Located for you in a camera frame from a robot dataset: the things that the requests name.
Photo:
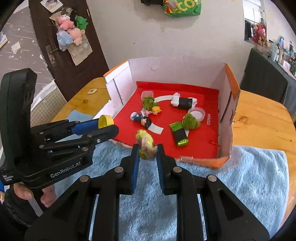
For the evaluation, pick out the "red dragon plush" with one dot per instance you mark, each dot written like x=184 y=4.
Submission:
x=259 y=36

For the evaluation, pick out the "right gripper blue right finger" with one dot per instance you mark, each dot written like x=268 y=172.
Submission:
x=168 y=179

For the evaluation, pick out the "pink plush toy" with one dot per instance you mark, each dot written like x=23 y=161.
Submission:
x=76 y=35
x=65 y=22

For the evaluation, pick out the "light blue plush toy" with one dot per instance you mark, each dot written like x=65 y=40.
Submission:
x=64 y=39

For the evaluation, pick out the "black haired boy figurine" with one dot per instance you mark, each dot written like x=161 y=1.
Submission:
x=143 y=120

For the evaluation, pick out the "light blue towel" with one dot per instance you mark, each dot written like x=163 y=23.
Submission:
x=258 y=178

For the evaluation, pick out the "grey cloth side table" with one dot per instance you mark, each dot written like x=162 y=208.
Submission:
x=266 y=78

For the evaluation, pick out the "red paper box liner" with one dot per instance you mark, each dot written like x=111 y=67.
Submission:
x=203 y=141

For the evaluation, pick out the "beige yellow crochet scrunchie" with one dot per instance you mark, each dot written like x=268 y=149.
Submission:
x=147 y=148

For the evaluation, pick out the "green black sock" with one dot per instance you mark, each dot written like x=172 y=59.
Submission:
x=179 y=134

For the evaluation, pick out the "green plush toy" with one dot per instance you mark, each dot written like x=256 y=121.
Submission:
x=81 y=22

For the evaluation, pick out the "white black sock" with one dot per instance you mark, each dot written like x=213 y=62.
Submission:
x=183 y=103

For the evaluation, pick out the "orange cardboard box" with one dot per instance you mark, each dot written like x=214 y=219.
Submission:
x=211 y=82

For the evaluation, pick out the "small clear plastic box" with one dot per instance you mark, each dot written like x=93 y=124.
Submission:
x=146 y=93

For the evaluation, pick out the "small wooden tag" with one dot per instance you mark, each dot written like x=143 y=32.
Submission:
x=92 y=91

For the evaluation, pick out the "blonde girl figurine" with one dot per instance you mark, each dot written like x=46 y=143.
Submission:
x=155 y=110

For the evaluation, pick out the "yellow bottle cap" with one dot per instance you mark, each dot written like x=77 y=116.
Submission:
x=104 y=121

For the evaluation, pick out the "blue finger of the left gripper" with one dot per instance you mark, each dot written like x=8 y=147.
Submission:
x=83 y=128

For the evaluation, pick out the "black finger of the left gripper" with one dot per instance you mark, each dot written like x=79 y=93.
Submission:
x=102 y=135

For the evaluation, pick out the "green shopping bag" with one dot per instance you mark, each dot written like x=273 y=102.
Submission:
x=182 y=8

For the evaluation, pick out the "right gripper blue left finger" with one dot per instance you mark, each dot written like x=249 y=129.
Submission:
x=127 y=172

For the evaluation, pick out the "dark brown door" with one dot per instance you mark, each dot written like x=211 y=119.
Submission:
x=71 y=66

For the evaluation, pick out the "clear round plastic lid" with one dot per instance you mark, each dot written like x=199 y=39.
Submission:
x=198 y=113

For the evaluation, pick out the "person's left hand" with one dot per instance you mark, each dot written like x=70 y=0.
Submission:
x=47 y=199

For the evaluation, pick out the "green fuzzy scrunchie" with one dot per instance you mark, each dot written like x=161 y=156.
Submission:
x=189 y=122
x=148 y=103

